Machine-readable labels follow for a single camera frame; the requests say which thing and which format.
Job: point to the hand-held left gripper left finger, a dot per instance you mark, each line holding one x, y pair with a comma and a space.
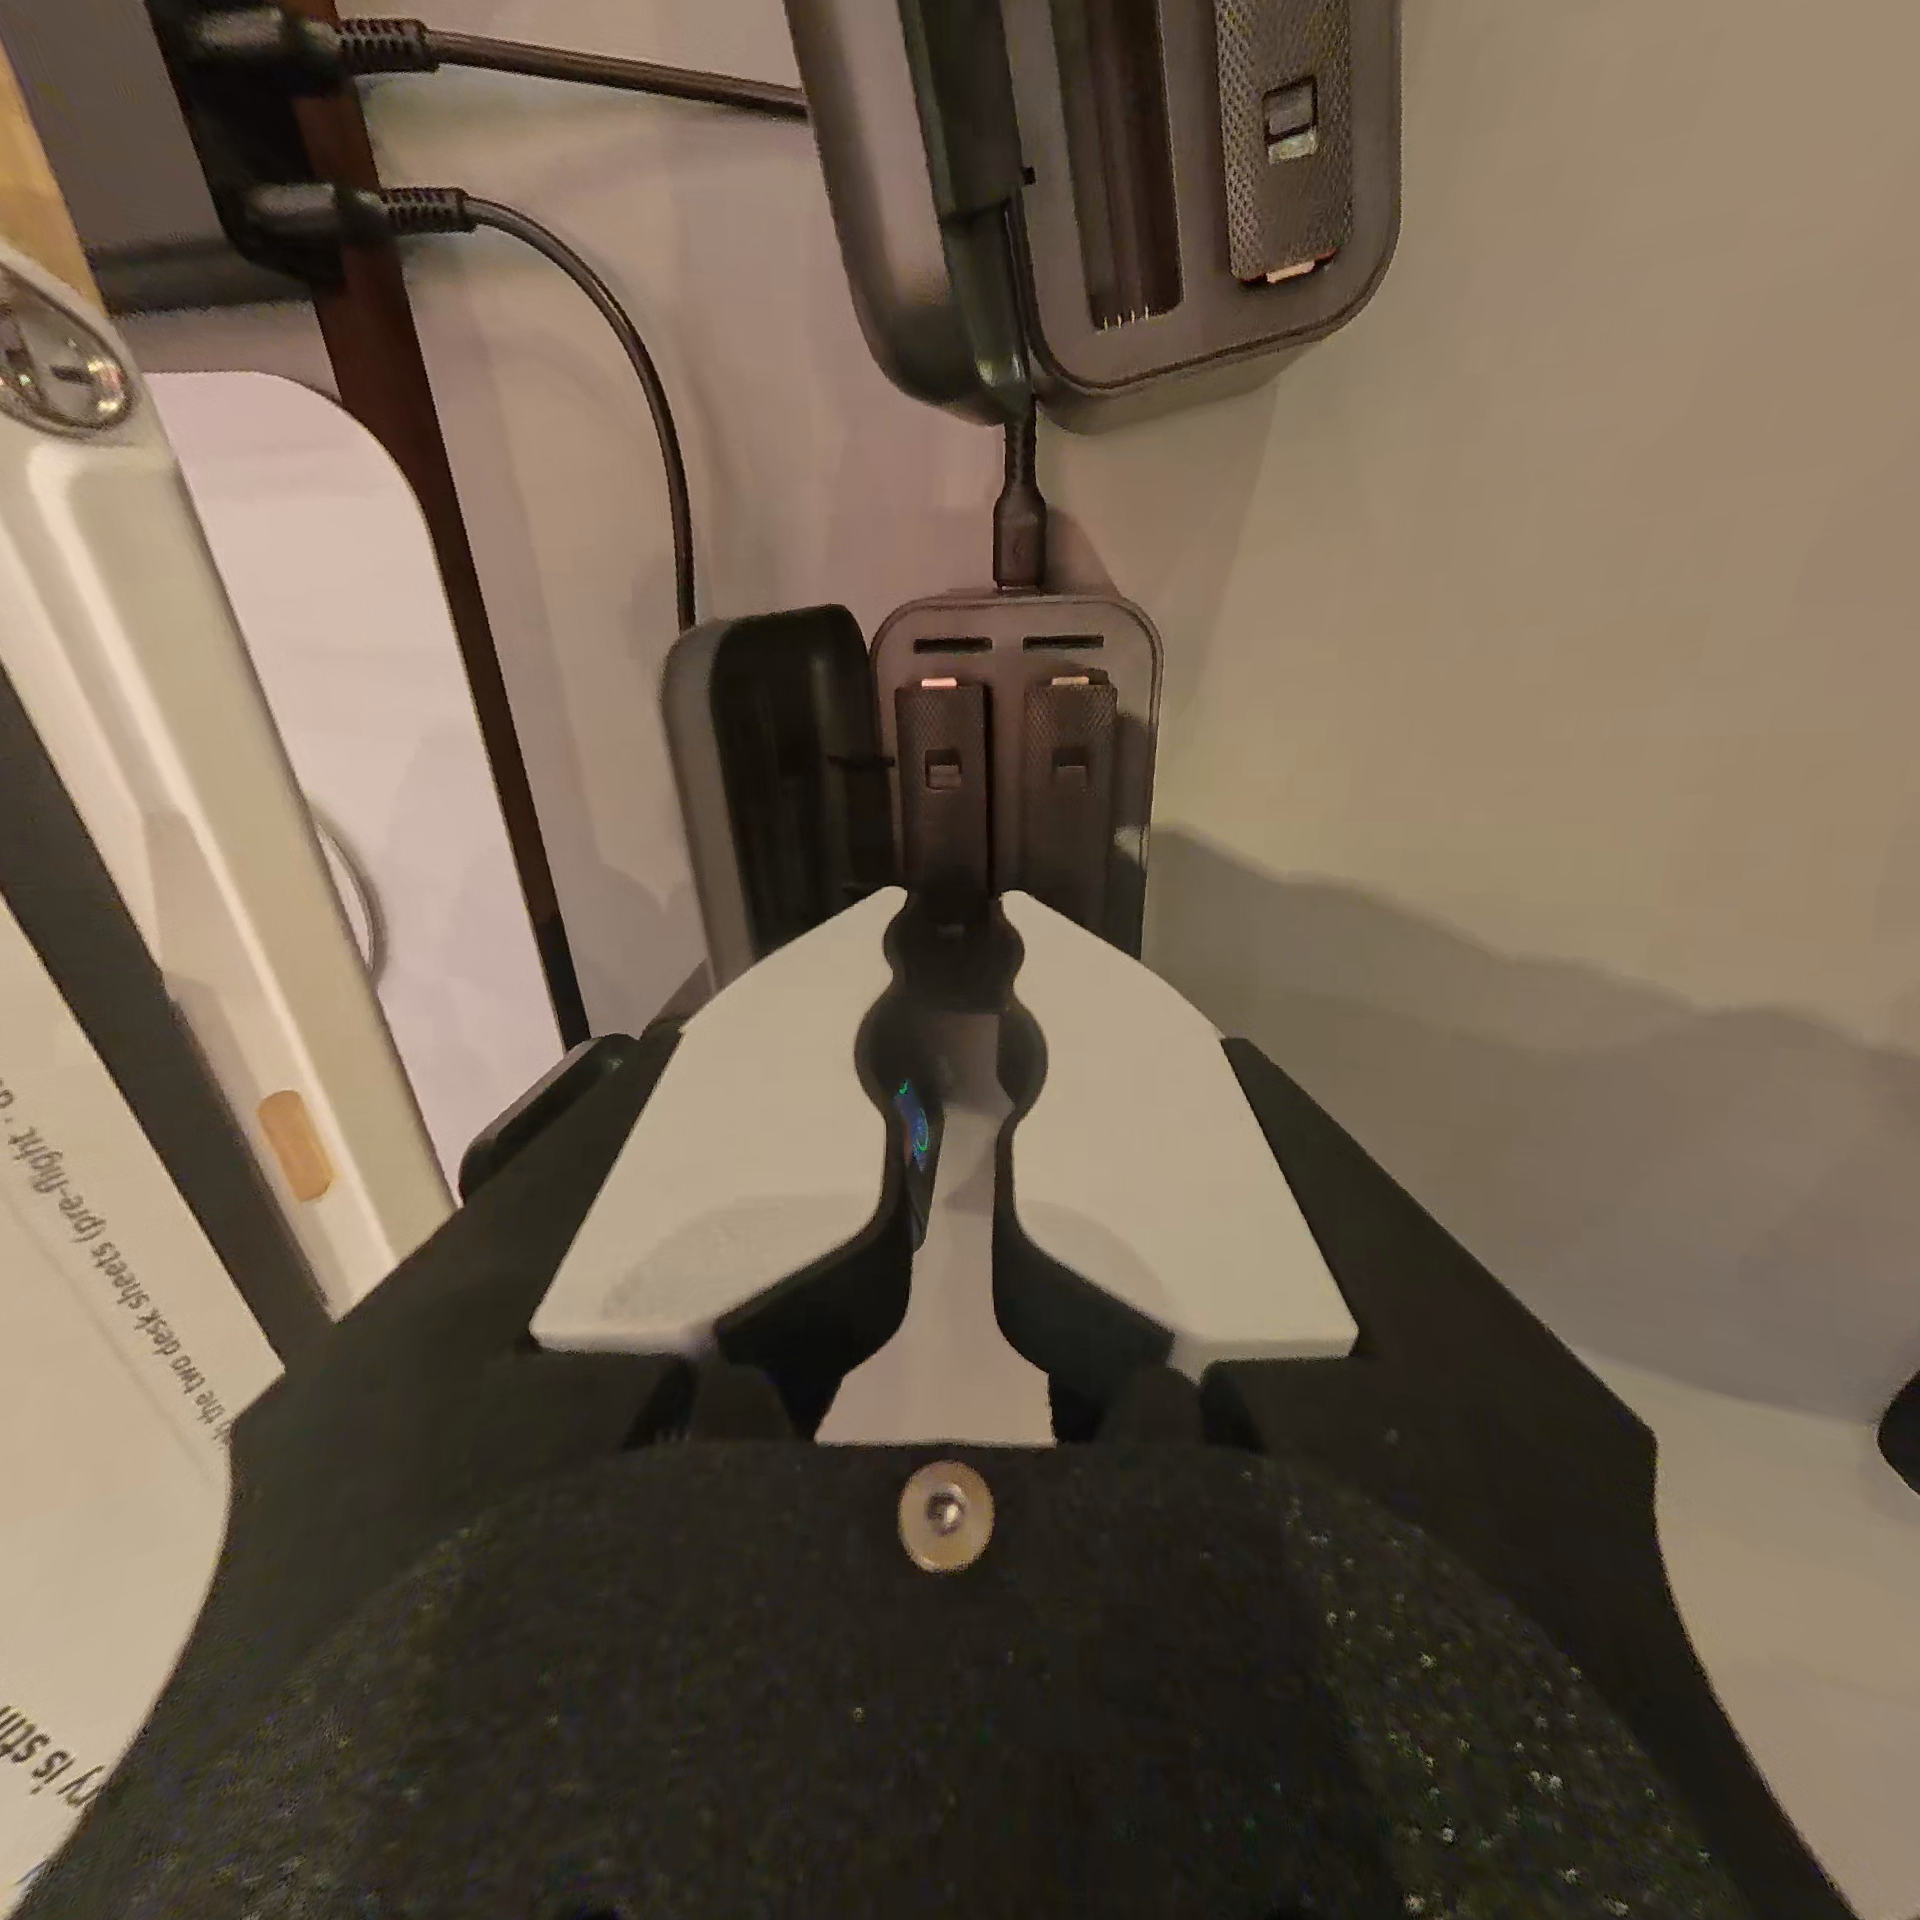
721, 1187

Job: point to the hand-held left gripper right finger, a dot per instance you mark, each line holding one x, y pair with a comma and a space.
1172, 1187

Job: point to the black battery charging case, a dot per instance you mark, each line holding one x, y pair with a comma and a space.
902, 240
781, 780

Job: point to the black camera battery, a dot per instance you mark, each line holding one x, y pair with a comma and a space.
1296, 136
1073, 767
946, 780

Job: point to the white instruction sheet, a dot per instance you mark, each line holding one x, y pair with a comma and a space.
93, 1440

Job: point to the black multi-port power hub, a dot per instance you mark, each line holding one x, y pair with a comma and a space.
241, 122

